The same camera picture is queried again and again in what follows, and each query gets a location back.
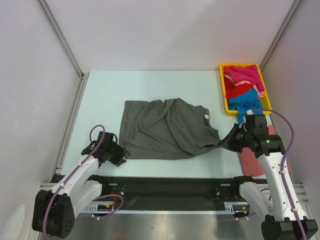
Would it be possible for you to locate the dark grey t-shirt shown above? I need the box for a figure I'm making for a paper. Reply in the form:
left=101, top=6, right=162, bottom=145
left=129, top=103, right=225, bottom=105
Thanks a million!
left=119, top=98, right=221, bottom=160

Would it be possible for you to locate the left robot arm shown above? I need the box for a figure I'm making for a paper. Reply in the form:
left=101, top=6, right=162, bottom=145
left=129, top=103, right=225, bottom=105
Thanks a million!
left=31, top=131, right=126, bottom=239

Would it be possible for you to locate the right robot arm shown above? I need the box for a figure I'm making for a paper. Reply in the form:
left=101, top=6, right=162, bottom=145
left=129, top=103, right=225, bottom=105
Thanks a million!
left=218, top=110, right=318, bottom=240

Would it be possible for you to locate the folded dusty red t-shirt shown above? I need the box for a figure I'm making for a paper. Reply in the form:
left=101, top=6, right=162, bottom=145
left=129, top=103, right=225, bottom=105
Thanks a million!
left=237, top=124, right=292, bottom=177

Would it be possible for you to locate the blue t-shirt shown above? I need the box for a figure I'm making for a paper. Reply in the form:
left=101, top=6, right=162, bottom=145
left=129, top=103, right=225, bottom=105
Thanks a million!
left=228, top=88, right=263, bottom=124

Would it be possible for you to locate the yellow plastic bin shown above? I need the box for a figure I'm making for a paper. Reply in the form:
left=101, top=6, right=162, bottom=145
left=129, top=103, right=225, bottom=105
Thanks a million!
left=219, top=62, right=272, bottom=117

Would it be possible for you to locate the magenta pink t-shirt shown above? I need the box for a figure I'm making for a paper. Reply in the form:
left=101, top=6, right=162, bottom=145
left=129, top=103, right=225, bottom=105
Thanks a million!
left=223, top=64, right=265, bottom=98

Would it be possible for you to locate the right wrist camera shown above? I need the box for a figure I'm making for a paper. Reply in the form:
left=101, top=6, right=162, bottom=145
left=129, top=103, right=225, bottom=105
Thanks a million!
left=239, top=109, right=254, bottom=131

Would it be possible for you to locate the white slotted cable duct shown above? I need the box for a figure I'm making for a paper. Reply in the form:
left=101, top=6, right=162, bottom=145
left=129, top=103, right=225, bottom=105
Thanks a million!
left=81, top=200, right=250, bottom=216

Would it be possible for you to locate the right aluminium frame post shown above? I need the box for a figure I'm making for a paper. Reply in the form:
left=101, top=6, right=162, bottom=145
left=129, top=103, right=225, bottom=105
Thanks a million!
left=260, top=0, right=303, bottom=71

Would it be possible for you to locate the aluminium frame post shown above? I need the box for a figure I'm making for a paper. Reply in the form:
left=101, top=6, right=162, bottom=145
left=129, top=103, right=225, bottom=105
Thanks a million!
left=34, top=0, right=85, bottom=78
left=260, top=0, right=303, bottom=71

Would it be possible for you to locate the left aluminium frame post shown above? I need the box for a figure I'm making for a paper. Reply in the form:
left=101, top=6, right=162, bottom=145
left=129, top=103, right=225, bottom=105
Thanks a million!
left=34, top=0, right=85, bottom=78

